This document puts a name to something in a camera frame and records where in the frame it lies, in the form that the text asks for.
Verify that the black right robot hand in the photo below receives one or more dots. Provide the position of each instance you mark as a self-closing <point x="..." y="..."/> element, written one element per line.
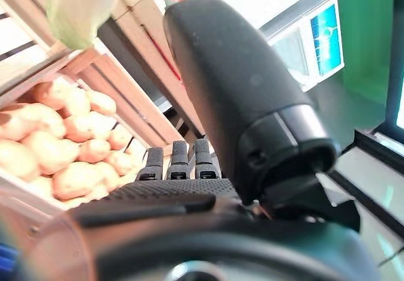
<point x="240" y="88"/>

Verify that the napa cabbage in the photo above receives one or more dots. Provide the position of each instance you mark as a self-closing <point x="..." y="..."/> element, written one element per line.
<point x="79" y="15"/>

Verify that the wooden display shelf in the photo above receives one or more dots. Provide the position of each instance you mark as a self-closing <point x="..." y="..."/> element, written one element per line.
<point x="109" y="38"/>

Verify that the white and blue box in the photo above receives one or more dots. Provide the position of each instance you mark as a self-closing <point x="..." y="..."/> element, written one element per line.
<point x="293" y="57"/>

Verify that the wooden potato crate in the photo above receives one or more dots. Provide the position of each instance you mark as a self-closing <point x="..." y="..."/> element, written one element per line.
<point x="126" y="104"/>

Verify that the brown potato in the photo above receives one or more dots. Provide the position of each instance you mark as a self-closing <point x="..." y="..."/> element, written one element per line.
<point x="119" y="163"/>
<point x="120" y="137"/>

